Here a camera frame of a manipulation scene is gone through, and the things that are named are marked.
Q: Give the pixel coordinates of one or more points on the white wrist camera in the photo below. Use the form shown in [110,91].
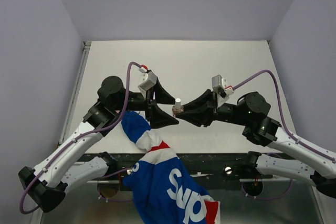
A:
[222,90]
[147,79]

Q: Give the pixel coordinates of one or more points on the glitter nail polish bottle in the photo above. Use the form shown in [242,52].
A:
[177,110]

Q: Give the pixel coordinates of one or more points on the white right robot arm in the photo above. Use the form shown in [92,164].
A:
[309,163]

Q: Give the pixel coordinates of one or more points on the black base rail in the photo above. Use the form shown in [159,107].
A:
[220,170]

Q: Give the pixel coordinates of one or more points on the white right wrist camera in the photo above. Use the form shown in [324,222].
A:
[222,90]

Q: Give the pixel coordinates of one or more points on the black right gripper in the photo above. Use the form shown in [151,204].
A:
[192,113]

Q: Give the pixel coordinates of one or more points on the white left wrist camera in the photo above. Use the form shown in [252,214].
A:
[147,79]

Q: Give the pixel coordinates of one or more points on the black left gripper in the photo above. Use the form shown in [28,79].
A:
[158,117]

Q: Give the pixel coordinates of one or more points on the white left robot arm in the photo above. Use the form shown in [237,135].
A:
[48,182]

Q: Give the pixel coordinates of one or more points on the blue white red sleeve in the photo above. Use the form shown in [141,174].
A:
[163,190]

